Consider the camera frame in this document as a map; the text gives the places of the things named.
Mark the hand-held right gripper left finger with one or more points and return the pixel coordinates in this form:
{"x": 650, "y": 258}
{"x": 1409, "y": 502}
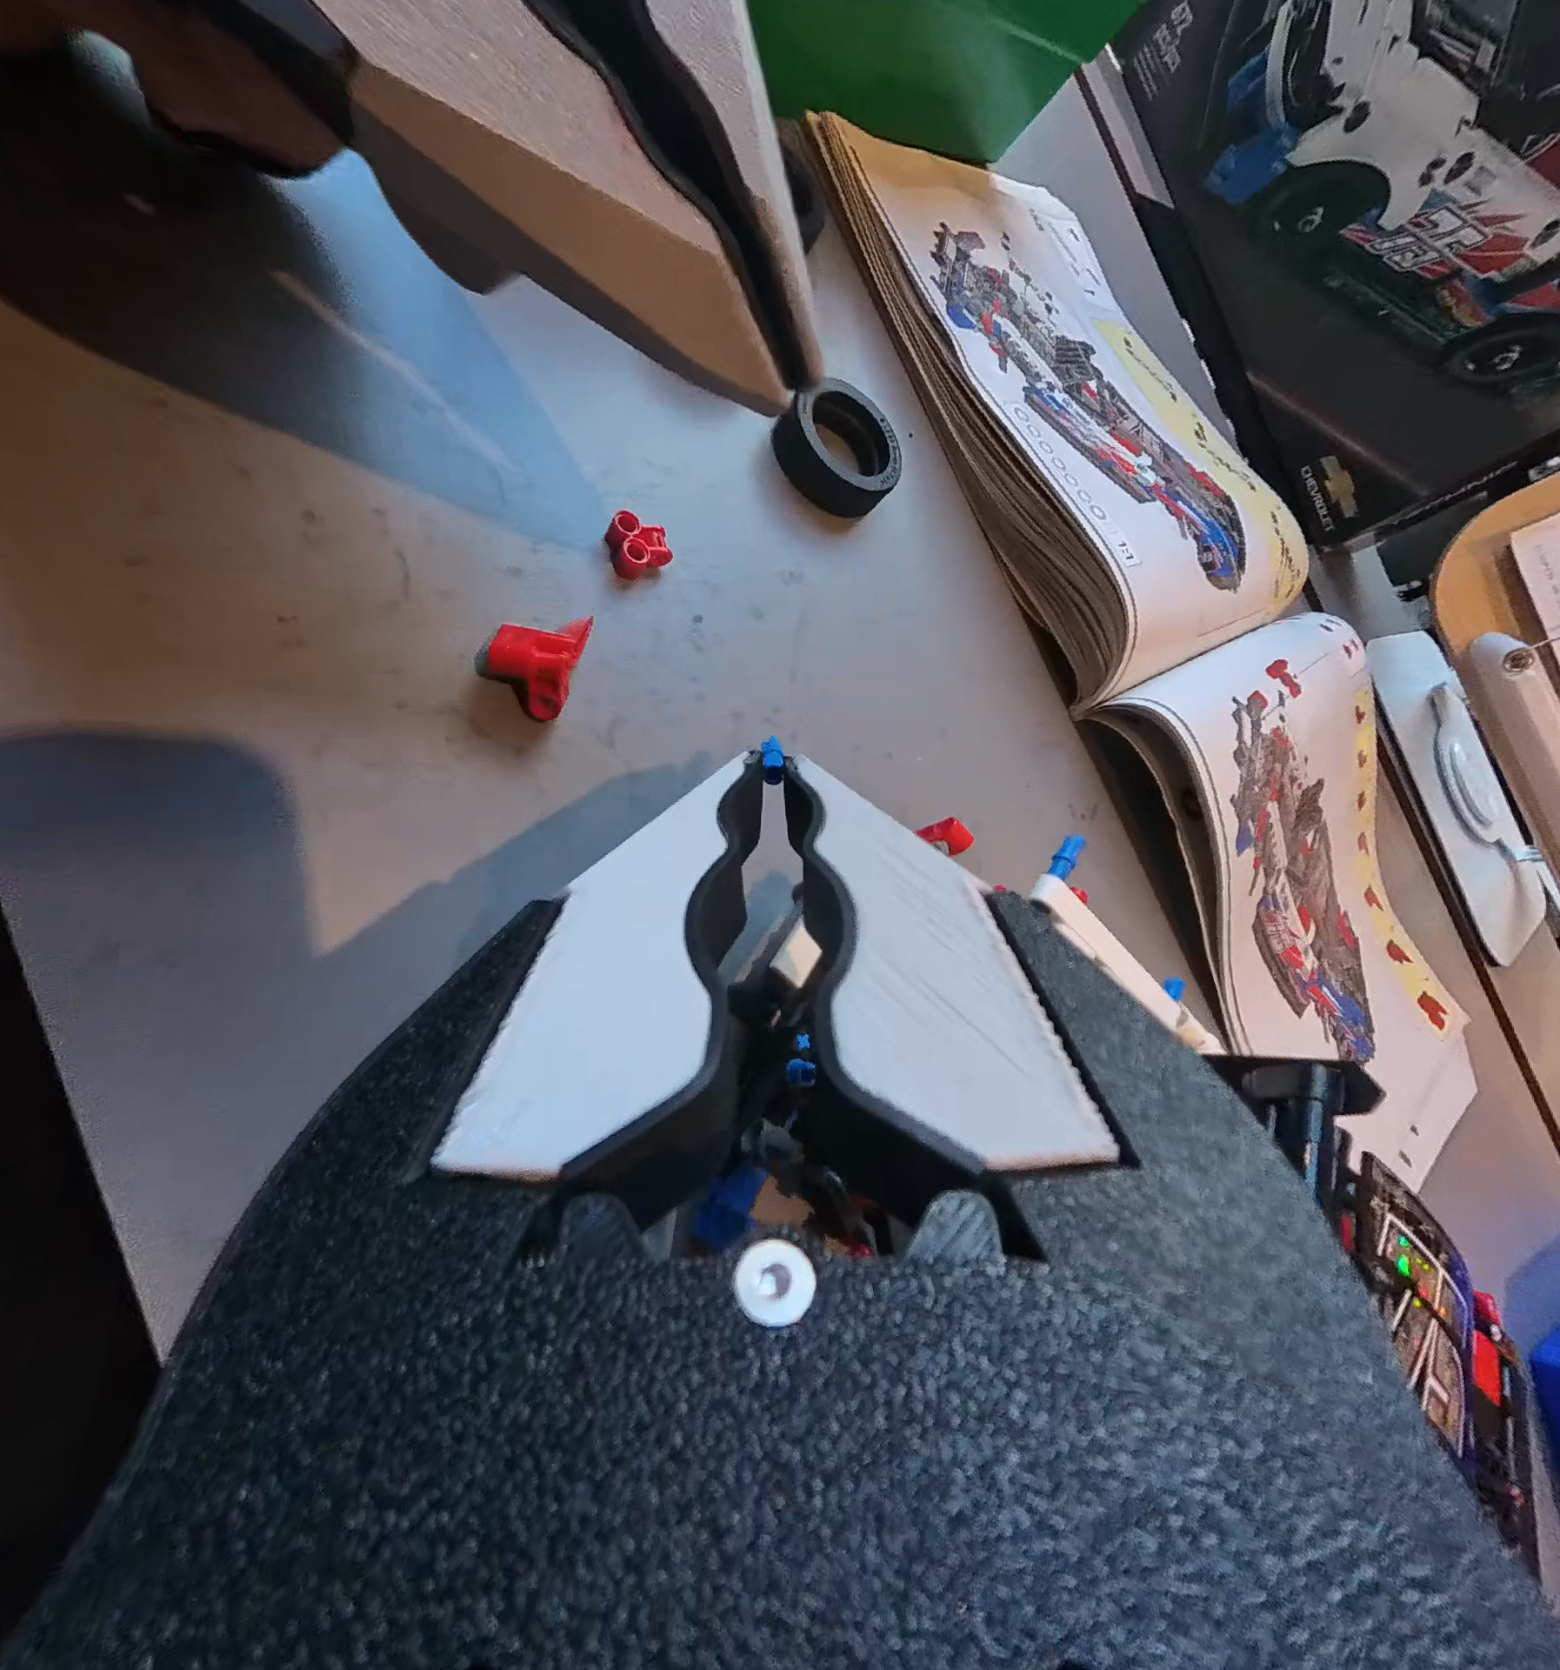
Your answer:
{"x": 585, "y": 1030}

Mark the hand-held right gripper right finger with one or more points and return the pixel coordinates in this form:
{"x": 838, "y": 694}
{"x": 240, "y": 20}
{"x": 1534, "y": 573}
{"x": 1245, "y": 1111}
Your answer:
{"x": 950, "y": 1030}

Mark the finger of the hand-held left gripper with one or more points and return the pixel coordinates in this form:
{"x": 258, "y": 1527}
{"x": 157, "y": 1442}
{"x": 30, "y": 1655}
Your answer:
{"x": 748, "y": 130}
{"x": 572, "y": 155}

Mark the blue brick pin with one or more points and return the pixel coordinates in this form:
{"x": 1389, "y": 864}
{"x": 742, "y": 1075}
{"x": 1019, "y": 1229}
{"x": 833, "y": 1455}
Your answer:
{"x": 771, "y": 757}

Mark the red teardrop brick piece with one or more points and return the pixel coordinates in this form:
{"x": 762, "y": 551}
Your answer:
{"x": 520, "y": 648}

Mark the toy brick race car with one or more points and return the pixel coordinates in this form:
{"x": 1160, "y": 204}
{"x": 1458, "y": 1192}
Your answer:
{"x": 1420, "y": 1290}

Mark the grey desk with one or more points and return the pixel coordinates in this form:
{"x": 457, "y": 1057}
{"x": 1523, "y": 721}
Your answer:
{"x": 272, "y": 522}

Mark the green plastic bin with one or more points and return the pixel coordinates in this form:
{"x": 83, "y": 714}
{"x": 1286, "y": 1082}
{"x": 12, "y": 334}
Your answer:
{"x": 925, "y": 65}

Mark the open instruction booklet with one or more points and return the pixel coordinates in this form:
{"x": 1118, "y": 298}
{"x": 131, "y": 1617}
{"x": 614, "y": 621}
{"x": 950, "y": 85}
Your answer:
{"x": 1055, "y": 325}

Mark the red double brick connector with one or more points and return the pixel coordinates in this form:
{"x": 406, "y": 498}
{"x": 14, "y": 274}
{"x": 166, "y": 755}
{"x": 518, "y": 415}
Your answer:
{"x": 637, "y": 544}

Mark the white board stand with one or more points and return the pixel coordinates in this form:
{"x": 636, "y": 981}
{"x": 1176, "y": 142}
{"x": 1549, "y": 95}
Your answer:
{"x": 1445, "y": 782}

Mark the black toy car box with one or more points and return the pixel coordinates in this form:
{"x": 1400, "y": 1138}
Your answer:
{"x": 1315, "y": 430}

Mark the instruction sheet on stand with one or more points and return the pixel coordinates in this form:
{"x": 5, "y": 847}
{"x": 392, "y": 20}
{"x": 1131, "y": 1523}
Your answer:
{"x": 1465, "y": 560}

